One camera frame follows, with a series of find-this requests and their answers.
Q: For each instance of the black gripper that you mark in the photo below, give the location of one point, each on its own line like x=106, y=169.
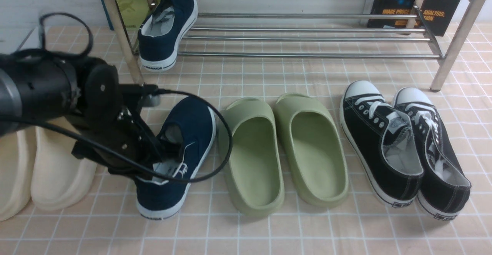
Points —
x=109, y=113

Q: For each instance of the navy canvas shoe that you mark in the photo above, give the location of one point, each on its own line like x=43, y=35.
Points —
x=187, y=136
x=162, y=31

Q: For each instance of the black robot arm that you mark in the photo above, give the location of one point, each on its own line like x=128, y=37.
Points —
x=44, y=88

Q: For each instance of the metal shoe rack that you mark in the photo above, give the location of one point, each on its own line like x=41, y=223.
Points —
x=418, y=31

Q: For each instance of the cream slipper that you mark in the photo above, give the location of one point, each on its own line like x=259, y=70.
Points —
x=17, y=159
x=59, y=179

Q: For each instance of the cream slipper far left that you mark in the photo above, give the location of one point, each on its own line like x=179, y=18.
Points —
x=17, y=159

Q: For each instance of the blue yellow-green box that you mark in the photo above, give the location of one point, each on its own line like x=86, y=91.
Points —
x=133, y=12

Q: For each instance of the green slipper left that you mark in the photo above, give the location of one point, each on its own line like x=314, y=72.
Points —
x=253, y=172

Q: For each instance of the green slipper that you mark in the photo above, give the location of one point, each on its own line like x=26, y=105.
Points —
x=311, y=141
x=253, y=172

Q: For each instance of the green slipper right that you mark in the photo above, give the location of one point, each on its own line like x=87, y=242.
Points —
x=311, y=141

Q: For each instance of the black canvas sneaker left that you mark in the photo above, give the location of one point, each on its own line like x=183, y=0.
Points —
x=384, y=141

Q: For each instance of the black canvas sneaker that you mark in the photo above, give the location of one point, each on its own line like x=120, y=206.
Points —
x=445, y=189
x=384, y=141

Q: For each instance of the black canvas sneaker right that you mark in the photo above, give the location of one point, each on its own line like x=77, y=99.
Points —
x=445, y=189

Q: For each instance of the black image analysis book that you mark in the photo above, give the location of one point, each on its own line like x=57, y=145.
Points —
x=437, y=13

